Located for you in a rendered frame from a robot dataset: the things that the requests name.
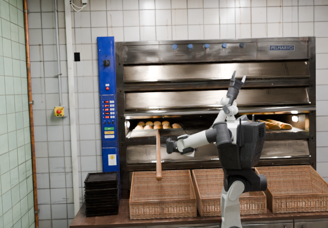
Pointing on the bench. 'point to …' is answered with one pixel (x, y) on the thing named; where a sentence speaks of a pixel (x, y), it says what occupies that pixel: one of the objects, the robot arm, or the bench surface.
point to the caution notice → (112, 159)
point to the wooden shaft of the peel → (158, 158)
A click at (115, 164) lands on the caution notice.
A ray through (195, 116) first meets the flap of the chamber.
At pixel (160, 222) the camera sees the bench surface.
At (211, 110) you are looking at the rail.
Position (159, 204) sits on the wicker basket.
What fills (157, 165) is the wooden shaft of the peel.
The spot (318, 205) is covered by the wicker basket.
